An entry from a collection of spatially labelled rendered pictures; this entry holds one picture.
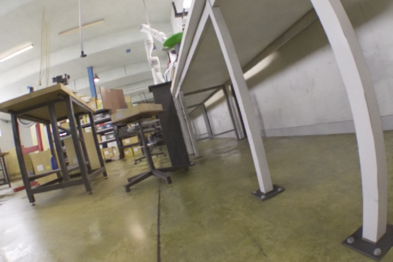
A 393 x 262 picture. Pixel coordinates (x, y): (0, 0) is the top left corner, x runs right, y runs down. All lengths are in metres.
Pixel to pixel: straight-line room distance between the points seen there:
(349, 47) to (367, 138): 0.16
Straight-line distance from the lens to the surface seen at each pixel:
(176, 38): 1.62
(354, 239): 0.52
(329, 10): 0.41
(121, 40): 7.40
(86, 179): 1.96
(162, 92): 2.04
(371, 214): 0.47
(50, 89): 1.87
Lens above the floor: 0.34
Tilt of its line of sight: 4 degrees up
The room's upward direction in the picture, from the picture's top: 15 degrees counter-clockwise
